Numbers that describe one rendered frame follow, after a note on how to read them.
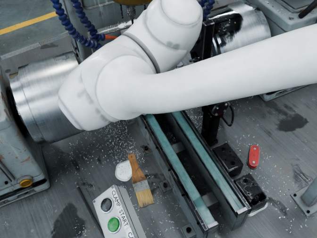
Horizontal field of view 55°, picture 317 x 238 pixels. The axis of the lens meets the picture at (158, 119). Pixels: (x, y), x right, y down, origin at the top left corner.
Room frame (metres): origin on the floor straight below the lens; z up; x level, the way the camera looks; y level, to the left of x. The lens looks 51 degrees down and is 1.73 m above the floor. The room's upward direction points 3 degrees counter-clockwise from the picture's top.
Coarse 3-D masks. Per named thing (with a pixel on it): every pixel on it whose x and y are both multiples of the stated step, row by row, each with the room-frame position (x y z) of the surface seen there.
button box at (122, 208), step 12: (108, 192) 0.33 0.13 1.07; (120, 192) 0.33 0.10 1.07; (96, 204) 0.31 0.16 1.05; (120, 204) 0.29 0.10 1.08; (132, 204) 0.31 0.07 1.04; (108, 216) 0.27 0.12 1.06; (120, 216) 0.27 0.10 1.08; (132, 216) 0.27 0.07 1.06; (120, 228) 0.24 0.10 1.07; (132, 228) 0.24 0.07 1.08
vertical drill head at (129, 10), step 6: (114, 0) 0.75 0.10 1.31; (120, 0) 0.74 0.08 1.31; (126, 0) 0.73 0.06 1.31; (132, 0) 0.73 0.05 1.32; (138, 0) 0.73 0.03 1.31; (144, 0) 0.73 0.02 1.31; (150, 0) 0.74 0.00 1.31; (120, 6) 0.85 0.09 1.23; (126, 6) 0.75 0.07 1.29; (132, 6) 0.75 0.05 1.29; (144, 6) 0.88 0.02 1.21; (132, 12) 0.75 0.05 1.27; (132, 18) 0.75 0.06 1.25; (132, 24) 0.76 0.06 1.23
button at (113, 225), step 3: (111, 219) 0.26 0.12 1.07; (114, 219) 0.26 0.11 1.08; (117, 219) 0.26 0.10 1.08; (108, 222) 0.26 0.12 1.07; (111, 222) 0.25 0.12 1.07; (114, 222) 0.25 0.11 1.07; (117, 222) 0.25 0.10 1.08; (108, 225) 0.25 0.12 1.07; (111, 225) 0.25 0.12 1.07; (114, 225) 0.25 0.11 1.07; (117, 225) 0.25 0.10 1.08; (108, 228) 0.25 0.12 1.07; (111, 228) 0.24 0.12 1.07; (114, 228) 0.24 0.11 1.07; (117, 228) 0.24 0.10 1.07; (111, 231) 0.24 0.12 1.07; (114, 231) 0.24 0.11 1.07
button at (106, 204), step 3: (105, 198) 0.31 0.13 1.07; (108, 198) 0.31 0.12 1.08; (102, 201) 0.31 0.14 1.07; (105, 201) 0.30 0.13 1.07; (108, 201) 0.30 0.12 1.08; (111, 201) 0.30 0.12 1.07; (102, 204) 0.30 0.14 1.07; (105, 204) 0.30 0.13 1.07; (108, 204) 0.29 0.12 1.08; (111, 204) 0.29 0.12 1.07; (102, 207) 0.29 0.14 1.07; (105, 207) 0.29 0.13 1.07; (108, 207) 0.29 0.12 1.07; (102, 210) 0.29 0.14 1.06; (105, 210) 0.28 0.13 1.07; (108, 210) 0.28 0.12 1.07
